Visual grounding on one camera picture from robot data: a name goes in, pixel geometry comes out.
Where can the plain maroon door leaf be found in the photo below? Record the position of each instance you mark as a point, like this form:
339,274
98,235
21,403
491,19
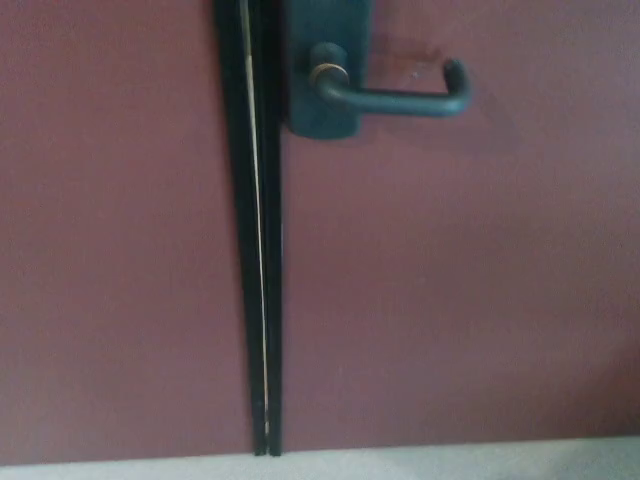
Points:
110,225

